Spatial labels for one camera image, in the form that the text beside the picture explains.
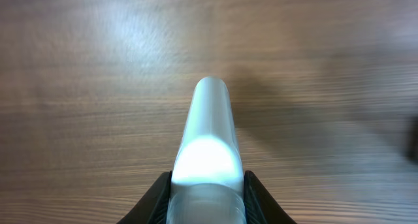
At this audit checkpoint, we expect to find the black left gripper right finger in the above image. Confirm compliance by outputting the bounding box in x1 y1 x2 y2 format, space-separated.
244 170 297 224

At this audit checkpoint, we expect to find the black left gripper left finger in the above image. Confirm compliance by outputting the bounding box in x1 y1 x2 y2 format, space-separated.
117 171 172 224

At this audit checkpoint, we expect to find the white calamine lotion bottle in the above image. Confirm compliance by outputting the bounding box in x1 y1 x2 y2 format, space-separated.
167 76 246 224

